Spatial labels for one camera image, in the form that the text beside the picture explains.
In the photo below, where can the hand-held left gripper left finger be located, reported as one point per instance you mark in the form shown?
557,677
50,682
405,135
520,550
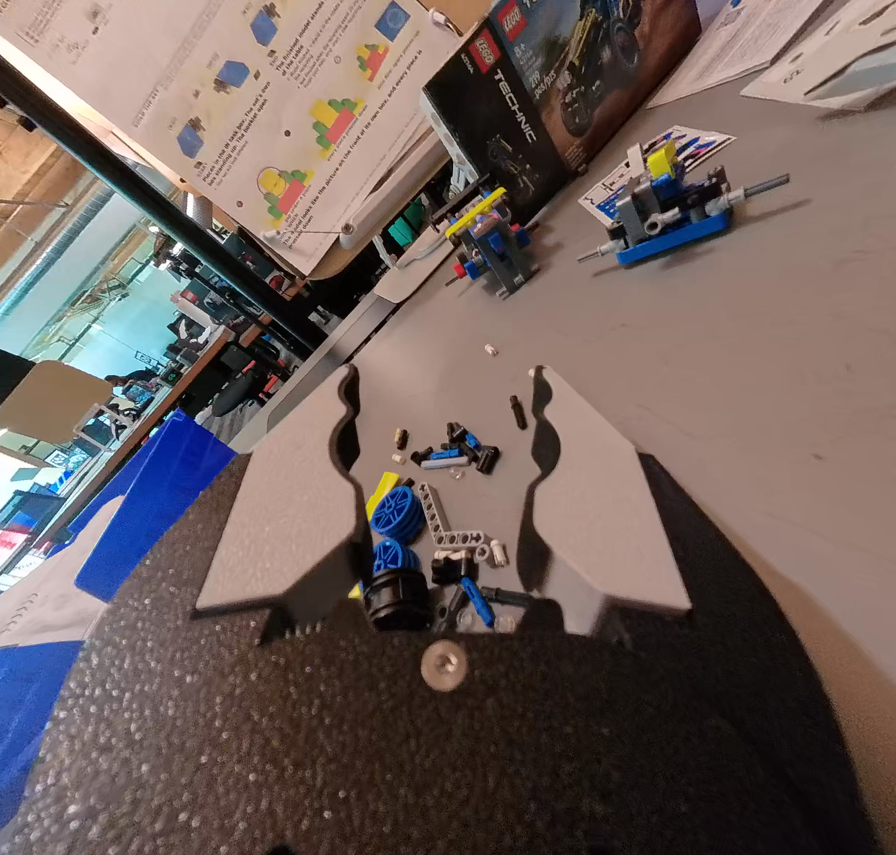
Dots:
280,519

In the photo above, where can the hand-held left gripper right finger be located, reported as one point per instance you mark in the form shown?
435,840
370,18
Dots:
609,519

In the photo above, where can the blue grey lego axle assembly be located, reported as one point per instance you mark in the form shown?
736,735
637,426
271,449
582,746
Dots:
672,232

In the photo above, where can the yellow lego liftarm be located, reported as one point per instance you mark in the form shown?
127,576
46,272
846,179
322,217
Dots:
661,158

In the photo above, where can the yellow lego panel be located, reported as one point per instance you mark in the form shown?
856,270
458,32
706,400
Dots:
381,491

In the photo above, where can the blue lego wheel rim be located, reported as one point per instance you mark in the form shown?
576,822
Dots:
395,561
397,513

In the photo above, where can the thin black lego pin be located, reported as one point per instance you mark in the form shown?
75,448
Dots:
518,412

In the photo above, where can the black lego wheel rim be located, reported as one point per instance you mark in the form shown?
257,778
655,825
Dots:
399,599

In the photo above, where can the grey angled lego beam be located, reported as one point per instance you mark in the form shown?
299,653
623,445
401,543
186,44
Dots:
458,538

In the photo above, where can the scattered small lego pieces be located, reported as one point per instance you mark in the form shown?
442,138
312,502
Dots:
455,449

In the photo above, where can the dark grey lego chassis assembly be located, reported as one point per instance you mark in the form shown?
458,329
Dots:
490,239

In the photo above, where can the lego sticker sheet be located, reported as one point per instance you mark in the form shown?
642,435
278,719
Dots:
700,142

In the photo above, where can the lego set cardboard box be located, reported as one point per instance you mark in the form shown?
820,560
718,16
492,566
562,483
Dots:
532,99

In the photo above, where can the open lego instruction booklet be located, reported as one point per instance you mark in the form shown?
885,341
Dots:
840,64

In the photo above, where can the blue plastic bins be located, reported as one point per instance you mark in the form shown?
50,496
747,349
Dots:
161,505

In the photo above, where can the black office chair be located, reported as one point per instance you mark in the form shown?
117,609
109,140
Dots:
245,389

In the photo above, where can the blue plastic storage bin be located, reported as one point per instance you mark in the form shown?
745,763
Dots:
35,729

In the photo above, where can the white display stand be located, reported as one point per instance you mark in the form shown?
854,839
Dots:
392,183

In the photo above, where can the black metal pole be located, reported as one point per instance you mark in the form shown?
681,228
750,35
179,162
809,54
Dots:
140,190

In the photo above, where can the printed instruction poster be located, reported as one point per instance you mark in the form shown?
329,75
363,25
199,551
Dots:
210,64

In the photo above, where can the white printed leaflet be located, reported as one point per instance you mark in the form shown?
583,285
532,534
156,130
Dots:
756,36

